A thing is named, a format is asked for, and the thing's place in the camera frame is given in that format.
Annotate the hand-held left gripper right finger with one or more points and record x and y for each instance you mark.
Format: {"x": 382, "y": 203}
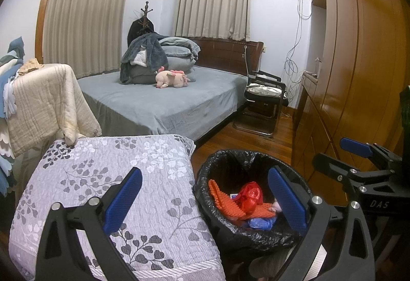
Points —
{"x": 285, "y": 197}

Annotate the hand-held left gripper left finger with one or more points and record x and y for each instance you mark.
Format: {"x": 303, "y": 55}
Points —
{"x": 123, "y": 201}

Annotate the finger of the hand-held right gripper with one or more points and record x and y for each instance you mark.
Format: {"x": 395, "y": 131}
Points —
{"x": 354, "y": 146}
{"x": 326, "y": 164}

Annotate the pink wrapper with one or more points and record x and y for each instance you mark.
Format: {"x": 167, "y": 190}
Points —
{"x": 275, "y": 205}

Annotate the orange foam net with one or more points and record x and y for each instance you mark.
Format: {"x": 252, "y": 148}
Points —
{"x": 256, "y": 212}
{"x": 219, "y": 196}

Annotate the red cloth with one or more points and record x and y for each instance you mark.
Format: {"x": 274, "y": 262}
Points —
{"x": 251, "y": 196}

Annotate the blue mesh ball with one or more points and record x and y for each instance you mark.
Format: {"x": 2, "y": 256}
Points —
{"x": 261, "y": 224}

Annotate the trash bin with black liner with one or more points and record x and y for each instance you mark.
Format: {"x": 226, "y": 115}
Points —
{"x": 230, "y": 169}

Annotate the grey floral quilt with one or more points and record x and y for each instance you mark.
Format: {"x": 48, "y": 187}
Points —
{"x": 160, "y": 204}

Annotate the wooden dresser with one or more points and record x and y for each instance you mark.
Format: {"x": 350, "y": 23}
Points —
{"x": 309, "y": 79}

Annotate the wooden wardrobe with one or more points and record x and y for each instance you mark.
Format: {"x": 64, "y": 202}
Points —
{"x": 368, "y": 60}

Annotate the black metal chair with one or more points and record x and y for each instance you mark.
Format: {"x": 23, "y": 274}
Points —
{"x": 266, "y": 101}

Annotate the white chair cushion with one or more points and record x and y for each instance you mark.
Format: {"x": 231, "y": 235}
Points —
{"x": 264, "y": 90}

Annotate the bed with grey sheet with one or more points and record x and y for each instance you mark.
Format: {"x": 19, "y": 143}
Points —
{"x": 153, "y": 108}

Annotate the olive cloth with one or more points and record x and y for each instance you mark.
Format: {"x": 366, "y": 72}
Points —
{"x": 28, "y": 159}

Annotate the pink plush toy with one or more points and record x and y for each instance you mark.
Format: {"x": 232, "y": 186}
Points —
{"x": 169, "y": 79}

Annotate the beige quilt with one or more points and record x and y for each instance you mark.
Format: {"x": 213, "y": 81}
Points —
{"x": 41, "y": 98}

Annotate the grey pillow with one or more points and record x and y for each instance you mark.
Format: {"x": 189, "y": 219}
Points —
{"x": 181, "y": 64}

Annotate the dark wooden headboard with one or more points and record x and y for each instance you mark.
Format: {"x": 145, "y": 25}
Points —
{"x": 224, "y": 53}

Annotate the dark grey fleece blanket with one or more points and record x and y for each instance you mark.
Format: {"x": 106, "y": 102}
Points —
{"x": 150, "y": 47}

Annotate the blue and white scalloped cloth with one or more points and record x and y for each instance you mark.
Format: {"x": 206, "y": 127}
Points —
{"x": 6, "y": 92}

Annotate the folded light grey blanket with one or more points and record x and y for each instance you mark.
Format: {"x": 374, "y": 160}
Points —
{"x": 179, "y": 47}

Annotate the tan crumpled cloth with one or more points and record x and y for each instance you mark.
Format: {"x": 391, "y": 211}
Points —
{"x": 30, "y": 65}

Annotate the black jacket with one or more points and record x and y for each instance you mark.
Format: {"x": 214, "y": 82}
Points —
{"x": 134, "y": 34}

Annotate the wide beige curtain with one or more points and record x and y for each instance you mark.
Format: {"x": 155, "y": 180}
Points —
{"x": 86, "y": 18}

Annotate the wooden coat rack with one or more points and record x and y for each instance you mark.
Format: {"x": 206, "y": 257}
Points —
{"x": 147, "y": 8}

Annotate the narrow beige curtain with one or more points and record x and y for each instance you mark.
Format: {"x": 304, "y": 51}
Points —
{"x": 211, "y": 5}

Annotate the wooden window frame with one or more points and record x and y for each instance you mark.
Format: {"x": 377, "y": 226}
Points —
{"x": 43, "y": 12}

